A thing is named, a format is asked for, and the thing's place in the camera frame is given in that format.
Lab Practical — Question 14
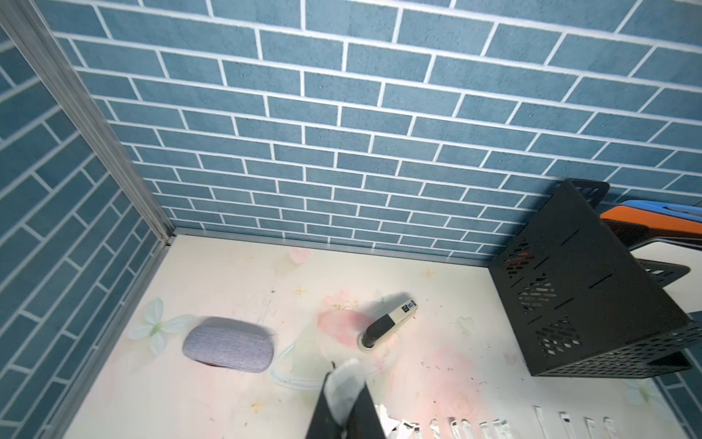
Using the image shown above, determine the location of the black mesh file holder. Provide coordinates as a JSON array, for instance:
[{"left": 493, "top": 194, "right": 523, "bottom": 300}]
[{"left": 489, "top": 179, "right": 701, "bottom": 379}]

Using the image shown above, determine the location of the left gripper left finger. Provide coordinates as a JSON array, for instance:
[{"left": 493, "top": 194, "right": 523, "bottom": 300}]
[{"left": 305, "top": 373, "right": 344, "bottom": 439}]

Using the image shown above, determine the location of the eleventh straw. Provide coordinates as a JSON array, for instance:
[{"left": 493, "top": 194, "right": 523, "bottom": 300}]
[{"left": 323, "top": 359, "right": 366, "bottom": 427}]

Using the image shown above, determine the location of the purple fabric glasses case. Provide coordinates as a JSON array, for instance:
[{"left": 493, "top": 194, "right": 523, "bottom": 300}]
[{"left": 182, "top": 318, "right": 275, "bottom": 373}]

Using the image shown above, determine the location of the twelfth straw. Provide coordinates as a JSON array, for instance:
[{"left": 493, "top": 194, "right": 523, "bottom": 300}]
[{"left": 603, "top": 417, "right": 622, "bottom": 439}]

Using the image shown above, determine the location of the blue folder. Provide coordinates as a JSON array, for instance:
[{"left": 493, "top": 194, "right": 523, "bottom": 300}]
[{"left": 623, "top": 200, "right": 702, "bottom": 222}]

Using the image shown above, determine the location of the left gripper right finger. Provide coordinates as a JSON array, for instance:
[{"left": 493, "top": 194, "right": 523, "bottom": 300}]
[{"left": 346, "top": 386, "right": 386, "bottom": 439}]

